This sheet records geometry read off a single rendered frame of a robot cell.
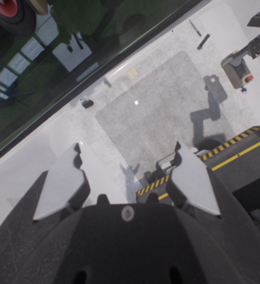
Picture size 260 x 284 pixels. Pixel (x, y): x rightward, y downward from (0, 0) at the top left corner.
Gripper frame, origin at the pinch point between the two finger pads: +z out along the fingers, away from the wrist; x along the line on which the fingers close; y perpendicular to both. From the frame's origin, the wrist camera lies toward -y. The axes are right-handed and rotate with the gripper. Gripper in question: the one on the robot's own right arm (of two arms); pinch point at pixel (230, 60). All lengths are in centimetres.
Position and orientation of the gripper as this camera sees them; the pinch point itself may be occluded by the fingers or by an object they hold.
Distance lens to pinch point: 93.2
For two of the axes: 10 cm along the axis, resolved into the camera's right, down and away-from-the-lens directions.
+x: 8.3, -5.5, -0.9
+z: 0.4, -0.9, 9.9
